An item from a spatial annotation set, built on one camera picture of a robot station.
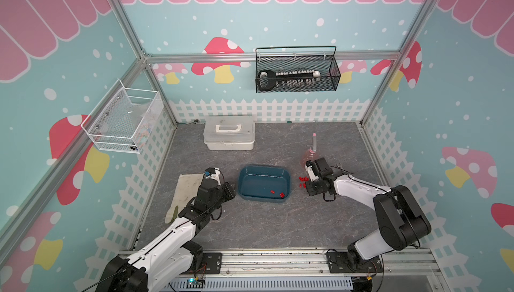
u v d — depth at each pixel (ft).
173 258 1.91
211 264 2.44
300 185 3.09
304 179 3.17
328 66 3.07
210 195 2.12
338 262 2.43
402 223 1.46
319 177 2.38
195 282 2.38
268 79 2.94
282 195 3.02
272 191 3.01
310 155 3.09
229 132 3.27
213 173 2.53
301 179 3.18
